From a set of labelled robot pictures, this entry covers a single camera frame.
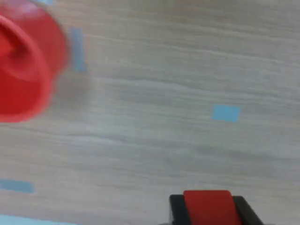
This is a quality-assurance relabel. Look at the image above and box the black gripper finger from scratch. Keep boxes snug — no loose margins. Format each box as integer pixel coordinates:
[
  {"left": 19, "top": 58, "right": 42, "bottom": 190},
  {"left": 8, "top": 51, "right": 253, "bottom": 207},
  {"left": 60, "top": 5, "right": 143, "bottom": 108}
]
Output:
[
  {"left": 169, "top": 194, "right": 192, "bottom": 225},
  {"left": 232, "top": 195, "right": 265, "bottom": 225}
]

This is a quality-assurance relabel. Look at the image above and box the red cube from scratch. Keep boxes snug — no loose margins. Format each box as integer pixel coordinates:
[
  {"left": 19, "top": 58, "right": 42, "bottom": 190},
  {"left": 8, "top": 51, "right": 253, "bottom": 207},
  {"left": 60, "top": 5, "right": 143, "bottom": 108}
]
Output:
[{"left": 183, "top": 189, "right": 241, "bottom": 225}]

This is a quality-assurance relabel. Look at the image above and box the red plastic cup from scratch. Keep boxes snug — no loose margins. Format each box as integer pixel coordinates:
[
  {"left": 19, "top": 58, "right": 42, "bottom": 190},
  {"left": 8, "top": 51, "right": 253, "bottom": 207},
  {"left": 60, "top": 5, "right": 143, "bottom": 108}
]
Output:
[{"left": 0, "top": 0, "right": 71, "bottom": 124}]

